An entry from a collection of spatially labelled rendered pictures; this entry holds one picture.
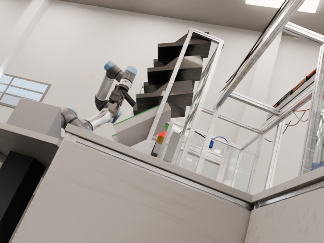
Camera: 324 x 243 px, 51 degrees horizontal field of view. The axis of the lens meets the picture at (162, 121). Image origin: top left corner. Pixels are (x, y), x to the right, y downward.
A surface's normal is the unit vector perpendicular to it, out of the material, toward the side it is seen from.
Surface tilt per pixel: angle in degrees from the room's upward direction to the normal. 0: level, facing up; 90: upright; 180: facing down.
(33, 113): 90
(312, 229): 90
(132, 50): 90
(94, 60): 90
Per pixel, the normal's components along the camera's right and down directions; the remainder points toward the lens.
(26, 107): -0.15, -0.47
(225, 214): 0.17, -0.37
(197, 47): 0.11, 0.90
